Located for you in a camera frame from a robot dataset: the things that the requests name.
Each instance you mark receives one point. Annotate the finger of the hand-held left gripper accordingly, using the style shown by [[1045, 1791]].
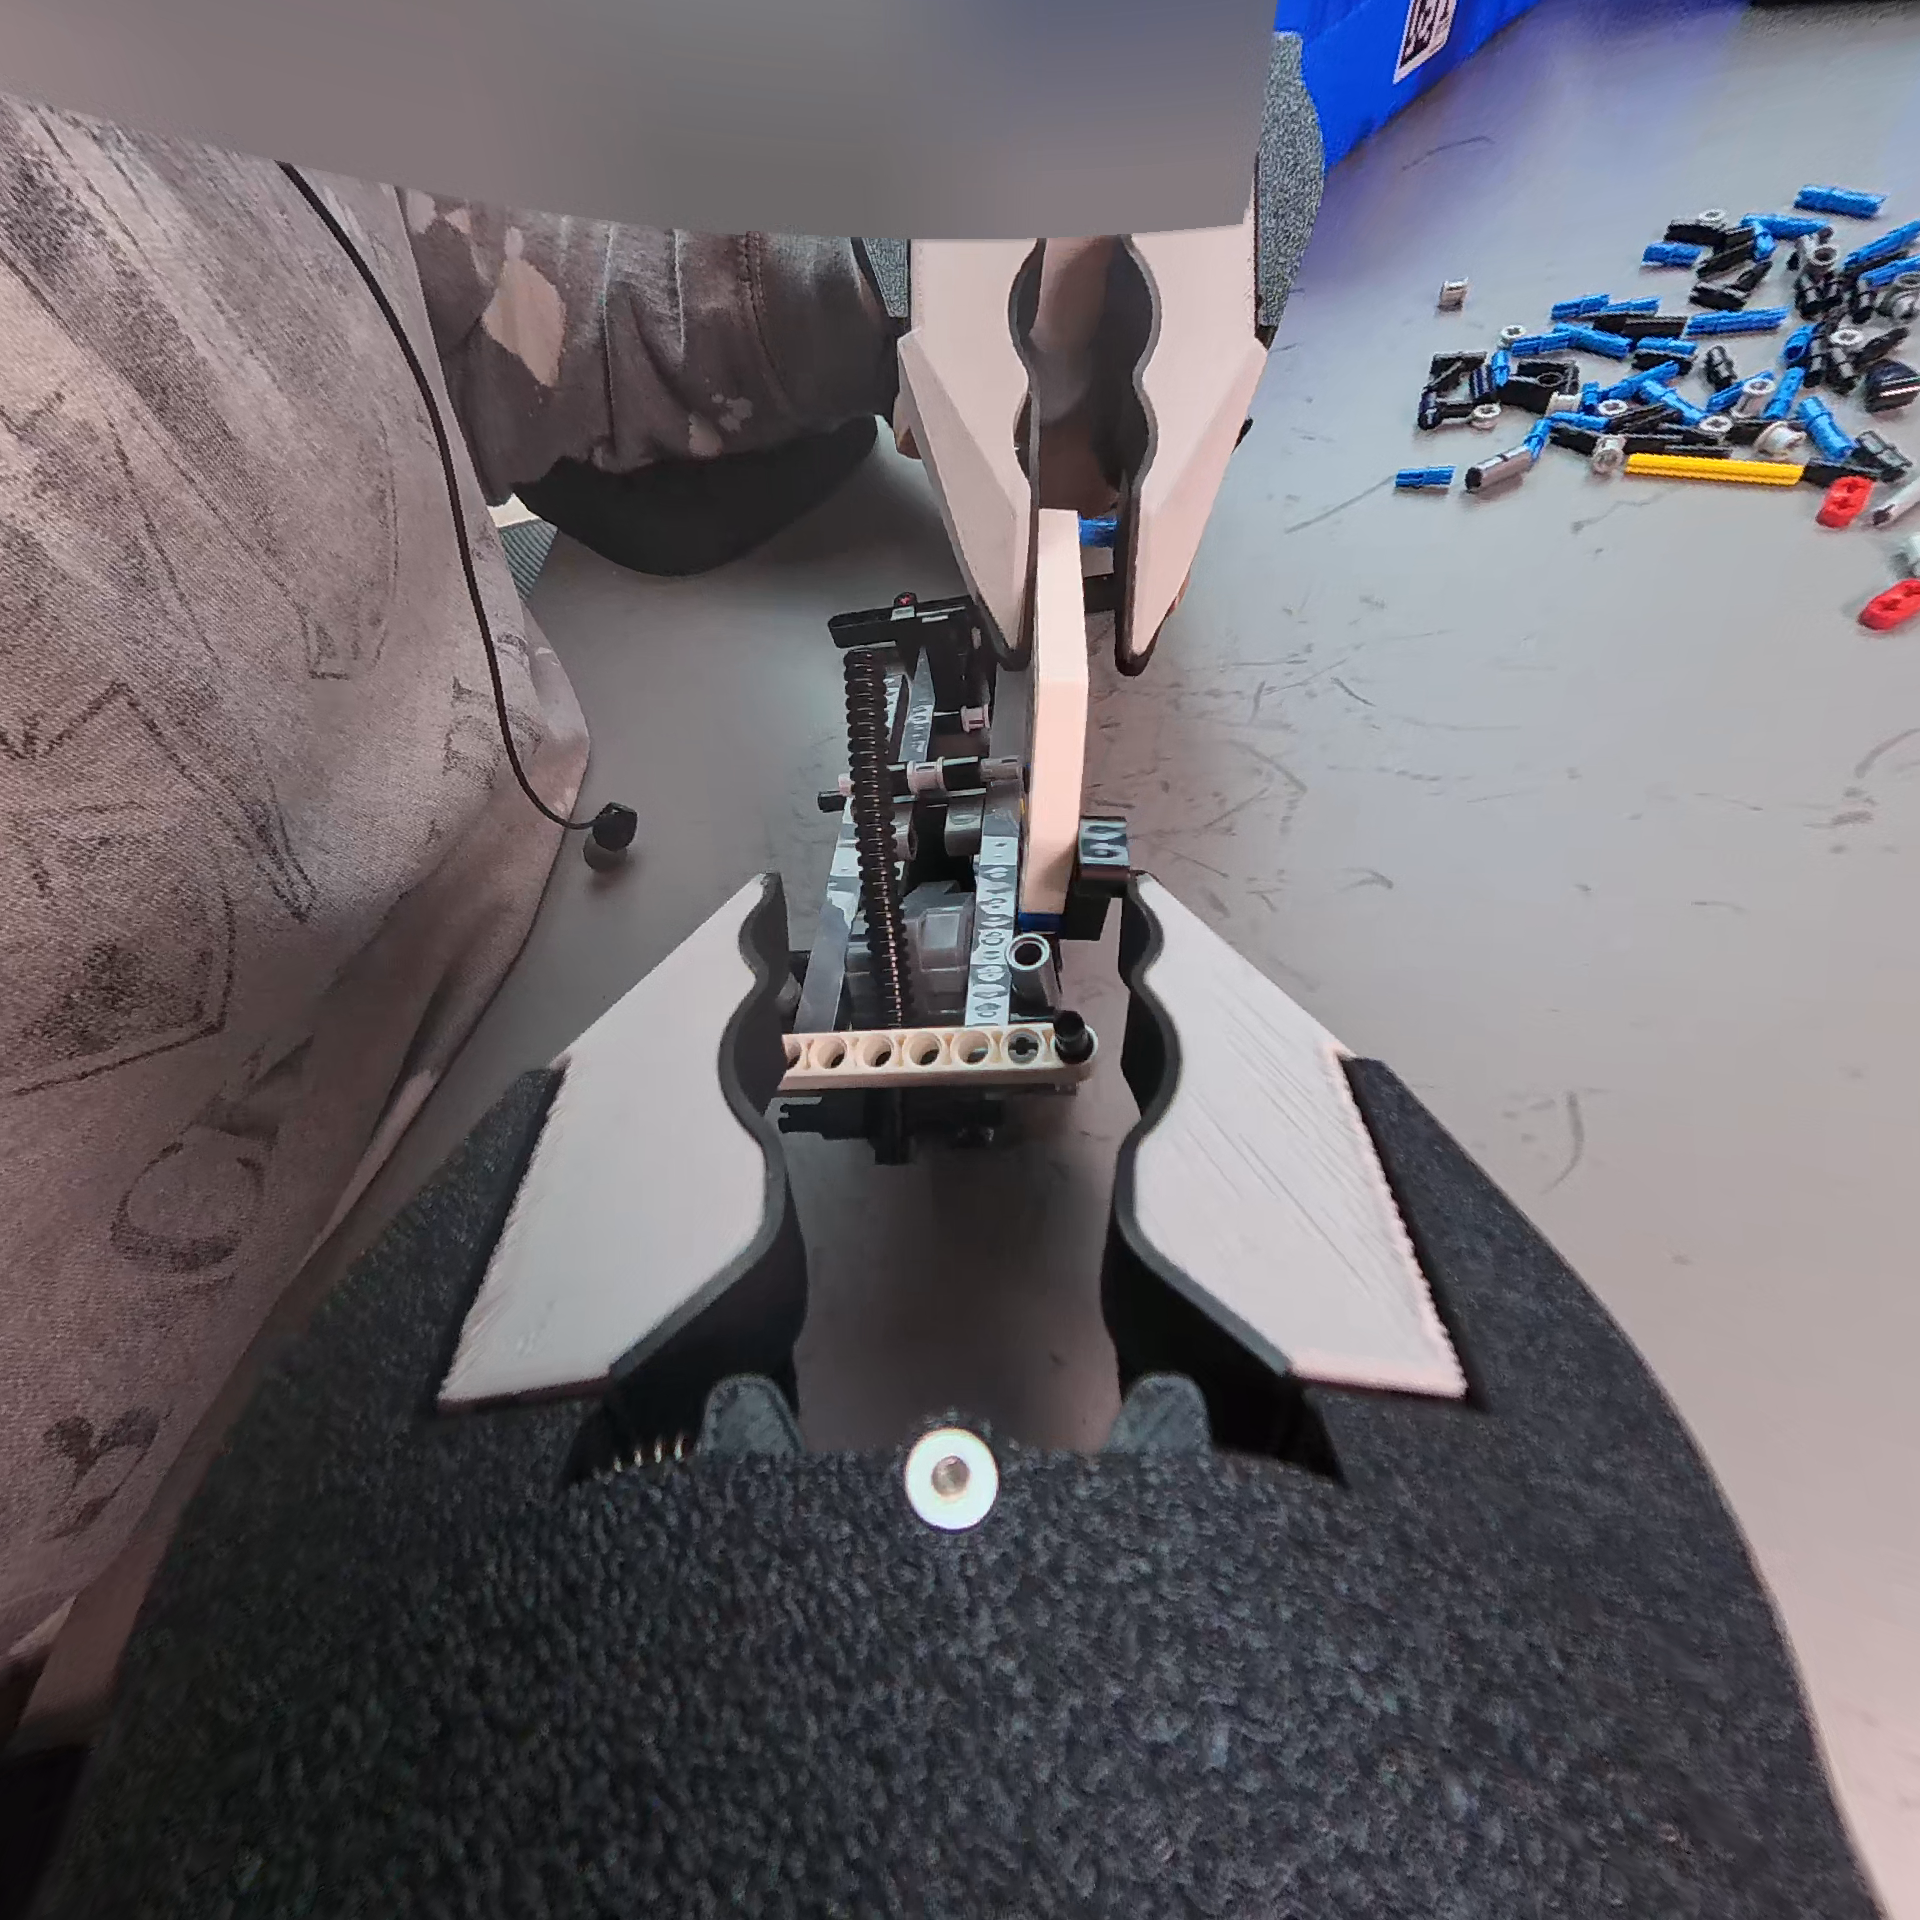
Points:
[[1206, 347], [959, 374]]

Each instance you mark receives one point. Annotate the white bent toy beam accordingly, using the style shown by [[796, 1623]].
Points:
[[1055, 719]]

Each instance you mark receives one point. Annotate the pile of red white pieces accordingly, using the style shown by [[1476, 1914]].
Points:
[[1843, 505]]

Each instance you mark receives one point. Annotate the pile of blue black pins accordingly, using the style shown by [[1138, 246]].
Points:
[[1711, 468]]

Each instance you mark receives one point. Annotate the grey desk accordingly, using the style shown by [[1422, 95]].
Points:
[[1500, 900]]

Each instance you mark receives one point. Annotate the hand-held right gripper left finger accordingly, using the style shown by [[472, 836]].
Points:
[[630, 1184]]

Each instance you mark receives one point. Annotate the person's grey printed sweatshirt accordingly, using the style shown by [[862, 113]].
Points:
[[180, 751]]

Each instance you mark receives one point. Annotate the grey black toy chassis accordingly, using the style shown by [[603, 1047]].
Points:
[[899, 929]]

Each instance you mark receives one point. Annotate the person's left forearm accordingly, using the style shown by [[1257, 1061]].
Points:
[[644, 347]]

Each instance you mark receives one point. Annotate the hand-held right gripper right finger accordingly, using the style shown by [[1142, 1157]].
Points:
[[1291, 1184]]

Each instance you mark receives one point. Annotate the blue labelled storage bin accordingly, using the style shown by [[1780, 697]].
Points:
[[1500, 62]]

